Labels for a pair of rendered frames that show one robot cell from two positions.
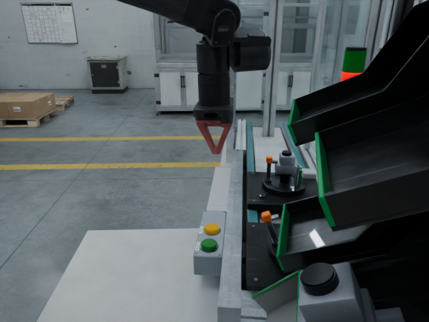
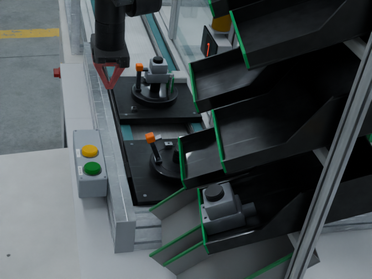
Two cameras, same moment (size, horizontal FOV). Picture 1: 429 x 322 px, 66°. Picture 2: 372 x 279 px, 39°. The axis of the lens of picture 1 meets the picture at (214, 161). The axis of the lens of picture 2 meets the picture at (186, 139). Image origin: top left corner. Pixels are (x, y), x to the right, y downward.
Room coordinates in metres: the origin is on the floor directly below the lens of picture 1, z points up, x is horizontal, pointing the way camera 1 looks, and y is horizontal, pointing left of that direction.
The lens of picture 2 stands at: (-0.33, 0.21, 1.79)
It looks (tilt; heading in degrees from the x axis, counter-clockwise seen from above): 35 degrees down; 337
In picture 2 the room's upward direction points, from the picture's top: 9 degrees clockwise
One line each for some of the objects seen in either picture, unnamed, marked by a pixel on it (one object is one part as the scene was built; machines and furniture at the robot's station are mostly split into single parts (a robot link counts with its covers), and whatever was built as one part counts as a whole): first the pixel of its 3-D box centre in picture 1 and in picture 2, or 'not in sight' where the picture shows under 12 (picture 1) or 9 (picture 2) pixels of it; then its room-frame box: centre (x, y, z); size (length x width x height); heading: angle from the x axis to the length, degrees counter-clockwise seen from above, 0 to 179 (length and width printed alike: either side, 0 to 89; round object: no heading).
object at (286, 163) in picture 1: (288, 161); (160, 68); (0.97, -0.24, 1.06); 0.08 x 0.04 x 0.07; 85
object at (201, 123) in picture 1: (216, 128); (108, 65); (0.61, 0.00, 1.28); 0.07 x 0.07 x 0.09; 85
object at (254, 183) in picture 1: (283, 189); (154, 98); (0.97, -0.23, 0.96); 0.24 x 0.24 x 0.02; 85
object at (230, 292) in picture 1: (236, 209); (105, 124); (0.92, -0.07, 0.91); 0.89 x 0.06 x 0.11; 175
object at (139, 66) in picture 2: (271, 167); (141, 76); (0.97, -0.18, 1.04); 0.04 x 0.02 x 0.08; 85
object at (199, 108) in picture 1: (214, 92); (109, 36); (0.59, 0.00, 1.35); 0.10 x 0.07 x 0.07; 175
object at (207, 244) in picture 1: (209, 246); (92, 169); (0.67, 0.01, 0.96); 0.04 x 0.04 x 0.02
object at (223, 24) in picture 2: not in sight; (222, 19); (0.81, -0.33, 1.28); 0.05 x 0.05 x 0.05
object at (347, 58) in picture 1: (354, 61); not in sight; (0.81, -0.33, 1.38); 0.05 x 0.05 x 0.05
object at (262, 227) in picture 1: (299, 236); (179, 153); (0.63, -0.20, 1.01); 0.24 x 0.24 x 0.13; 85
